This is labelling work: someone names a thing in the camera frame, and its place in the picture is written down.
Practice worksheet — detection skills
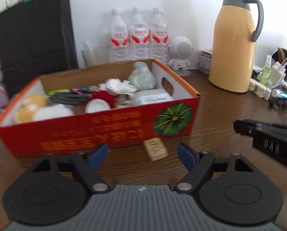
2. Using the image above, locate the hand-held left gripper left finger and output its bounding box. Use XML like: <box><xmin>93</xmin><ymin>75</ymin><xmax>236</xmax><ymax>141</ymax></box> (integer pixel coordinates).
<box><xmin>29</xmin><ymin>143</ymin><xmax>110</xmax><ymax>194</ymax></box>

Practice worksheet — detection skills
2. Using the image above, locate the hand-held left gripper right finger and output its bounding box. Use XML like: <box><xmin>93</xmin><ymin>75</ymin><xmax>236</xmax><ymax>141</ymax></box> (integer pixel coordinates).
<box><xmin>174</xmin><ymin>143</ymin><xmax>254</xmax><ymax>194</ymax></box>

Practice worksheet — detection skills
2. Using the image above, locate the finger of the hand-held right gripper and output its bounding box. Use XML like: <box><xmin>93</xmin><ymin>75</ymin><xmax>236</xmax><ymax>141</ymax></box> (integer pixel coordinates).
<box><xmin>233</xmin><ymin>119</ymin><xmax>257</xmax><ymax>137</ymax></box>
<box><xmin>255</xmin><ymin>122</ymin><xmax>287</xmax><ymax>133</ymax></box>

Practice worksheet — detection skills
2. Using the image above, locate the red cardboard box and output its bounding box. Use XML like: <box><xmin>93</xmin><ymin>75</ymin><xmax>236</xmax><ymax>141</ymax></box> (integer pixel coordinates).
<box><xmin>0</xmin><ymin>59</ymin><xmax>201</xmax><ymax>158</ymax></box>

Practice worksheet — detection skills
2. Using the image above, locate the white screw cap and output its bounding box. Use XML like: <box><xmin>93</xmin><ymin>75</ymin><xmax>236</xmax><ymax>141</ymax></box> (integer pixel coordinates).
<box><xmin>85</xmin><ymin>99</ymin><xmax>111</xmax><ymax>113</ymax></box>

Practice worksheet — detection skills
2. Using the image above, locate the yellow and white plush sheep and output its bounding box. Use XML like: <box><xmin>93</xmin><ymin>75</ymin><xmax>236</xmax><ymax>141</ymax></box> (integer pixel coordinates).
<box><xmin>12</xmin><ymin>94</ymin><xmax>74</xmax><ymax>123</ymax></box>

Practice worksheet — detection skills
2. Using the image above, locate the black braided cable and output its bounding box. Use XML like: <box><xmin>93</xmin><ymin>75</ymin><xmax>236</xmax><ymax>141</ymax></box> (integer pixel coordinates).
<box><xmin>48</xmin><ymin>91</ymin><xmax>92</xmax><ymax>106</ymax></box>

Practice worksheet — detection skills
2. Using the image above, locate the white tissue packet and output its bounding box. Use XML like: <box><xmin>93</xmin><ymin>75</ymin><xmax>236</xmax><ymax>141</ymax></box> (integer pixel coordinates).
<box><xmin>131</xmin><ymin>89</ymin><xmax>175</xmax><ymax>106</ymax></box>

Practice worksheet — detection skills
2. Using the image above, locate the green packet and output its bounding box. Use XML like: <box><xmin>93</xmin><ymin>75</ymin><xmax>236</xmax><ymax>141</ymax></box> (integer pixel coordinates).
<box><xmin>47</xmin><ymin>90</ymin><xmax>72</xmax><ymax>96</ymax></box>

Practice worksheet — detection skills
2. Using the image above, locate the iridescent organza bag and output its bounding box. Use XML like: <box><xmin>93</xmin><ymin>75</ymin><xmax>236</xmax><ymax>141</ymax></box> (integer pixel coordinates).
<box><xmin>128</xmin><ymin>62</ymin><xmax>156</xmax><ymax>89</ymax></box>

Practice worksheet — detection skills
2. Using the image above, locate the white power strip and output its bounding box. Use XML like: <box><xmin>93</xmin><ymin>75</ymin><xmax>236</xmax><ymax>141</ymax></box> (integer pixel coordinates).
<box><xmin>249</xmin><ymin>78</ymin><xmax>274</xmax><ymax>100</ymax></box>

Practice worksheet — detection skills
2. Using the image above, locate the white charger plug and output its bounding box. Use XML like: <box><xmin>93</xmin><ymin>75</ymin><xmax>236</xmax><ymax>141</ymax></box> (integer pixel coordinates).
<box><xmin>270</xmin><ymin>61</ymin><xmax>287</xmax><ymax>88</ymax></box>

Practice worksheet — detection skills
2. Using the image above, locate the green spray bottle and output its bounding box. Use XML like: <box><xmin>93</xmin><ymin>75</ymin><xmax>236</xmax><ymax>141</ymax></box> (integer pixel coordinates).
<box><xmin>258</xmin><ymin>55</ymin><xmax>272</xmax><ymax>85</ymax></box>

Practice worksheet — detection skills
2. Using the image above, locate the red fluffy ornament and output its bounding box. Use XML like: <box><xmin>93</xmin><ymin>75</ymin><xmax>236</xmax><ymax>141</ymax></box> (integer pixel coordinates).
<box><xmin>92</xmin><ymin>90</ymin><xmax>116</xmax><ymax>107</ymax></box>

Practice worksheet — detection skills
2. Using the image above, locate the colourful small packet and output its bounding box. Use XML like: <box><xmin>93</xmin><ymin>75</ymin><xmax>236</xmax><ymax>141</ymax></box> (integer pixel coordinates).
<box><xmin>71</xmin><ymin>85</ymin><xmax>100</xmax><ymax>94</ymax></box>

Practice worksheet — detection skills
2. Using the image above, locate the dark brown round object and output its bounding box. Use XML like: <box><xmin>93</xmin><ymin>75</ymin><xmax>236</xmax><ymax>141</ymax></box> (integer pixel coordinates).
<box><xmin>271</xmin><ymin>48</ymin><xmax>287</xmax><ymax>69</ymax></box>

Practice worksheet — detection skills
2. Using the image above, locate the crumpled white tissue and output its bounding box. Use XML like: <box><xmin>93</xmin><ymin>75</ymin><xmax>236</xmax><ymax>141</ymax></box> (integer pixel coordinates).
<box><xmin>99</xmin><ymin>78</ymin><xmax>138</xmax><ymax>95</ymax></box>

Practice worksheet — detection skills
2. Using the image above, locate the small grey box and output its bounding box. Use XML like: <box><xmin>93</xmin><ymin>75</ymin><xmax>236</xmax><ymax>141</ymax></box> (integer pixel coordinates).
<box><xmin>197</xmin><ymin>50</ymin><xmax>213</xmax><ymax>75</ymax></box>

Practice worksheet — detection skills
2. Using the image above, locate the yellow thermos jug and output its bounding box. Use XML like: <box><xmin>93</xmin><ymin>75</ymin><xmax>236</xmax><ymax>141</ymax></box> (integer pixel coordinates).
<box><xmin>208</xmin><ymin>0</ymin><xmax>264</xmax><ymax>93</ymax></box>

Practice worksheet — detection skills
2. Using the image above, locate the white robot speaker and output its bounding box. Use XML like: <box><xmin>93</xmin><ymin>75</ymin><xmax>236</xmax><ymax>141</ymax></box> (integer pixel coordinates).
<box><xmin>169</xmin><ymin>36</ymin><xmax>194</xmax><ymax>77</ymax></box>

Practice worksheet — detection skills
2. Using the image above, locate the clear glass cup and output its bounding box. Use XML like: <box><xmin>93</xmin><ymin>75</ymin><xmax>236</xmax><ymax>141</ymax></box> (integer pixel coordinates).
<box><xmin>82</xmin><ymin>42</ymin><xmax>110</xmax><ymax>67</ymax></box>

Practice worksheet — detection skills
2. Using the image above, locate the clear water bottle red label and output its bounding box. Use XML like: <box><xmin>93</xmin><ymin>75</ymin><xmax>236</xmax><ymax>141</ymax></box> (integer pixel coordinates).
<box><xmin>108</xmin><ymin>8</ymin><xmax>130</xmax><ymax>63</ymax></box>
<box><xmin>129</xmin><ymin>7</ymin><xmax>151</xmax><ymax>60</ymax></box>
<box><xmin>149</xmin><ymin>7</ymin><xmax>169</xmax><ymax>64</ymax></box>

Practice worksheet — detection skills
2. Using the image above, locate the black paper bag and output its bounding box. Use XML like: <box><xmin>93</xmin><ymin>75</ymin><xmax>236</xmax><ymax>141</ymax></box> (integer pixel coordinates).
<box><xmin>0</xmin><ymin>0</ymin><xmax>79</xmax><ymax>99</ymax></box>

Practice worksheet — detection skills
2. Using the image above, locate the black earphone cable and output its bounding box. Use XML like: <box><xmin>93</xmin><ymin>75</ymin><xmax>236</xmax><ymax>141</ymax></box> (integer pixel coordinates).
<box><xmin>269</xmin><ymin>97</ymin><xmax>287</xmax><ymax>112</ymax></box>

